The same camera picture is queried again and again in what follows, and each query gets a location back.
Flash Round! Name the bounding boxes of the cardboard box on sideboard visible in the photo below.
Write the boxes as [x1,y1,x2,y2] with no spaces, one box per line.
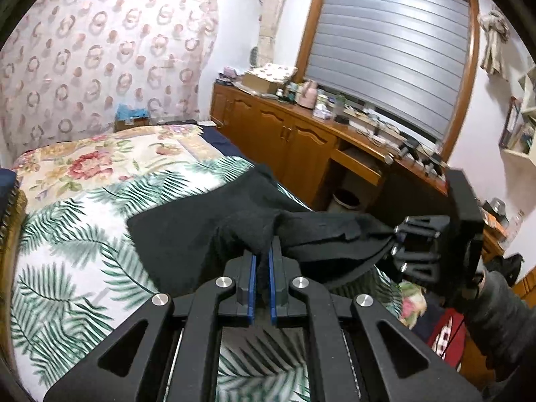
[241,63,297,94]

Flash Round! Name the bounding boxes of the floral leaf bed blanket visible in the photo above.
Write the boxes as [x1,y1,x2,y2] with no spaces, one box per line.
[9,124,427,401]

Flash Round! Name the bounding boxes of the red white bag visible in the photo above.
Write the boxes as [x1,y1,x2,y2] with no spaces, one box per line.
[427,309,466,370]

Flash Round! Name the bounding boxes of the blue item on box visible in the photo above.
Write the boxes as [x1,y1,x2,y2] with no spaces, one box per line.
[115,104,150,132]

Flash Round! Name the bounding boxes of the circle patterned curtain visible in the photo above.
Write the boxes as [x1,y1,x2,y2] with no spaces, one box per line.
[1,0,218,158]

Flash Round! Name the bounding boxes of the wooden sideboard cabinet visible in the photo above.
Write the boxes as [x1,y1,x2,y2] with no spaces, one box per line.
[209,81,510,261]

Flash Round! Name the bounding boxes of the grey window roller blind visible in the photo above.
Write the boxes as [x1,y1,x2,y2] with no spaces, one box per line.
[305,0,470,142]

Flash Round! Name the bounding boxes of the beige hanging cloth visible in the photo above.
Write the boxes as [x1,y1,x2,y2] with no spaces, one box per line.
[477,5,511,79]

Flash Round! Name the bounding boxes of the black printed t-shirt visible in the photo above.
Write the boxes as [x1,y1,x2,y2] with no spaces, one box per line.
[127,166,393,297]

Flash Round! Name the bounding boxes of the navy blue garment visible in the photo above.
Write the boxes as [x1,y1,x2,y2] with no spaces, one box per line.
[0,168,18,218]

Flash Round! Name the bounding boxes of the pink kettle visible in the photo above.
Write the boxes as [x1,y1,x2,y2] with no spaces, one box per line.
[295,80,318,110]

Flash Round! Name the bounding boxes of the right forearm grey sleeve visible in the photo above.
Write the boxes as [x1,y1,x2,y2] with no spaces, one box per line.
[462,271,535,381]

